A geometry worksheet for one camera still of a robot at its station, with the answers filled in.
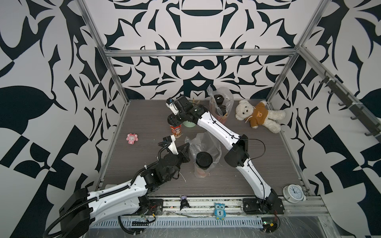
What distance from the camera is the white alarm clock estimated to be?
0.75 m

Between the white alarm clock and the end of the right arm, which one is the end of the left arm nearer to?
the end of the right arm

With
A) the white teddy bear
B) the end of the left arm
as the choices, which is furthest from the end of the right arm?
the white teddy bear
